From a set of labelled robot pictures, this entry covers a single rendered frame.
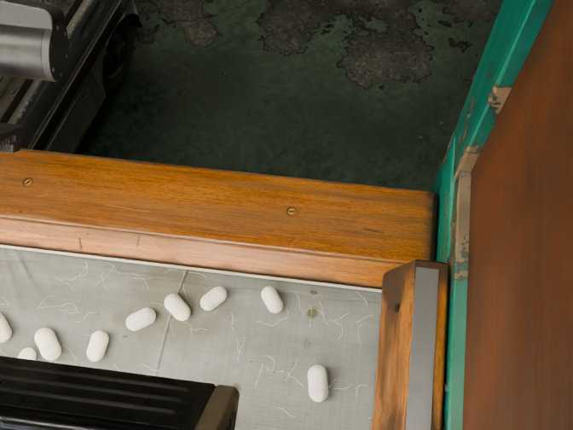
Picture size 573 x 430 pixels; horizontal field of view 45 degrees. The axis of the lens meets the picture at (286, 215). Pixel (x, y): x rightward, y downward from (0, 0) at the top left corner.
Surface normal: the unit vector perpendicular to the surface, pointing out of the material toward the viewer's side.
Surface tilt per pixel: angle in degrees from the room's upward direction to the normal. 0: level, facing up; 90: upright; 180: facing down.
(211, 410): 58
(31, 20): 45
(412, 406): 0
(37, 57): 52
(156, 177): 0
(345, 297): 0
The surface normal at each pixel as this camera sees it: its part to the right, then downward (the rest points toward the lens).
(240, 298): -0.04, -0.39
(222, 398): 0.10, -0.98
